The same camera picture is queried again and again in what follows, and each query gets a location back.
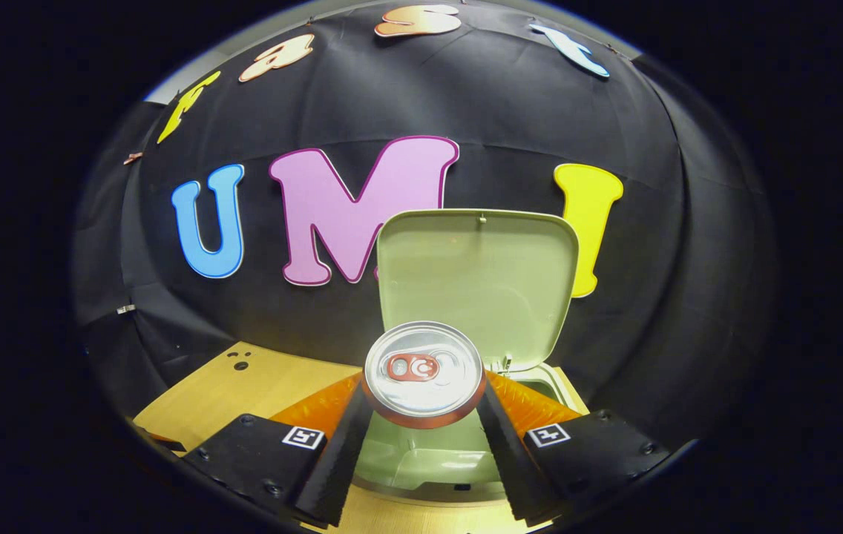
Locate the light green garbage bin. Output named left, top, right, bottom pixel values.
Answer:
left=351, top=208, right=589, bottom=505

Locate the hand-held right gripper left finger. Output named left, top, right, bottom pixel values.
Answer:
left=183, top=371, right=374, bottom=529

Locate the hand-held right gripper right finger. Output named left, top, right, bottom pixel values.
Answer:
left=475, top=371, right=678, bottom=527

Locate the wooden desktop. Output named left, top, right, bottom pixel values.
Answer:
left=132, top=341, right=591, bottom=534

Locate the red pop can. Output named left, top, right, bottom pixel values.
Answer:
left=362, top=320, right=487, bottom=429

